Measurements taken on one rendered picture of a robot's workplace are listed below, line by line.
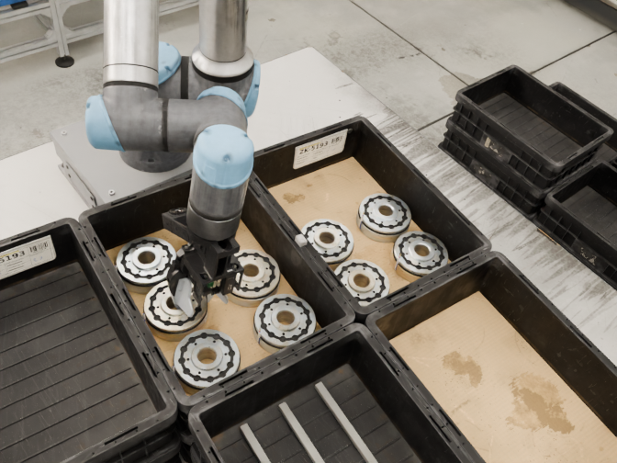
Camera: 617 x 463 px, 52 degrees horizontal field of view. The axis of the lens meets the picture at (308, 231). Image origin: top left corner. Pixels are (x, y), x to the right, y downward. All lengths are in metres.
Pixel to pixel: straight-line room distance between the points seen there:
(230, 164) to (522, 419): 0.62
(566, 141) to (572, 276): 0.79
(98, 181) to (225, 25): 0.42
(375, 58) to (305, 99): 1.52
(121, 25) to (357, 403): 0.66
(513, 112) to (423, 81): 0.96
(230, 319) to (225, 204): 0.30
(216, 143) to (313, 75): 1.02
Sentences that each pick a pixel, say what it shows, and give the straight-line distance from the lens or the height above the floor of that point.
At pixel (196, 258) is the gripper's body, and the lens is 0.96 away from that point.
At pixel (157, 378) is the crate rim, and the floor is 0.93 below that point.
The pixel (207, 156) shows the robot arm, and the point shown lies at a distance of 0.81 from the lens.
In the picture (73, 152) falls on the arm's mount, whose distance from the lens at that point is 1.41.
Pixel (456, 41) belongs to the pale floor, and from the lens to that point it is 3.49.
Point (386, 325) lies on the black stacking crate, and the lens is 1.04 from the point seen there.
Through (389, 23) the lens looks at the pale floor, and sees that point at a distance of 3.50.
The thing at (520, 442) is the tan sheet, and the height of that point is 0.83.
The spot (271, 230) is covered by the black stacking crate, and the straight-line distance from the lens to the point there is 1.12.
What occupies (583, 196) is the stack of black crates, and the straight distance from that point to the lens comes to 2.23.
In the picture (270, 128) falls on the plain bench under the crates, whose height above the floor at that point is 0.70.
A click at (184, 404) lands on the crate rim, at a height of 0.93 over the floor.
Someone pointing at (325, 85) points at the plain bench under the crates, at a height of 0.70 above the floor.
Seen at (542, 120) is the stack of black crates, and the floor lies 0.49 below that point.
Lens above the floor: 1.75
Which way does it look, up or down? 49 degrees down
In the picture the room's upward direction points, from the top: 10 degrees clockwise
